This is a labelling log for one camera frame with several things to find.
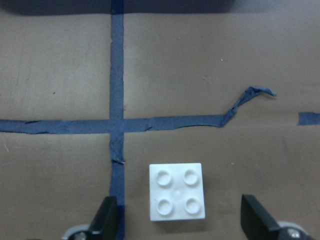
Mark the white block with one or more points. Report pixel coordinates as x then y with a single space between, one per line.
176 192

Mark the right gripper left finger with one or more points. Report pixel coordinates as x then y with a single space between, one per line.
104 225

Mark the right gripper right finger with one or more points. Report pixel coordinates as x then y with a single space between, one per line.
255 221

